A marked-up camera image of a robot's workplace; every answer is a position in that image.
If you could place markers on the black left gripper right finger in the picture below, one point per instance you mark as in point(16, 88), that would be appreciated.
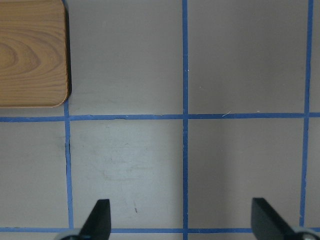
point(267, 224)

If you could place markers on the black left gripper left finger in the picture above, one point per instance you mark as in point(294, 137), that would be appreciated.
point(98, 224)

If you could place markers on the wooden tray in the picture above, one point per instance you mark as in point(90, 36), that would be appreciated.
point(34, 54)

